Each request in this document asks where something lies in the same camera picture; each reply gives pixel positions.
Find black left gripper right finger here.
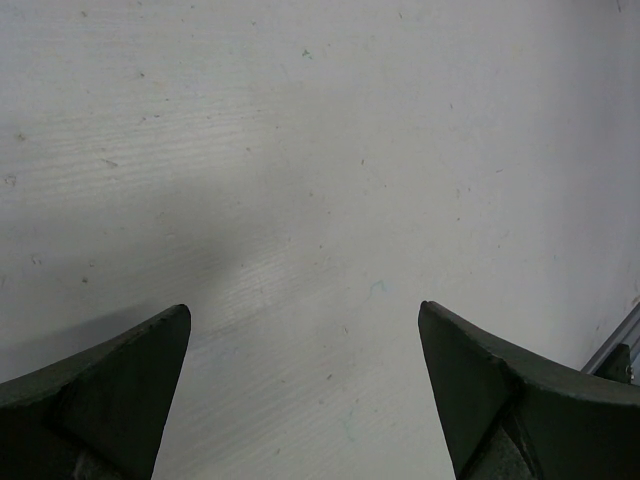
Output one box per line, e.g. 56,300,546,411
418,301,639,479

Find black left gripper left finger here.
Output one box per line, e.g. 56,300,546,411
1,304,191,479

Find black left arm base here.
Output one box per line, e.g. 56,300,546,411
594,343,634,385

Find aluminium mounting rail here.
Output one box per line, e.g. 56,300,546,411
582,305,640,386

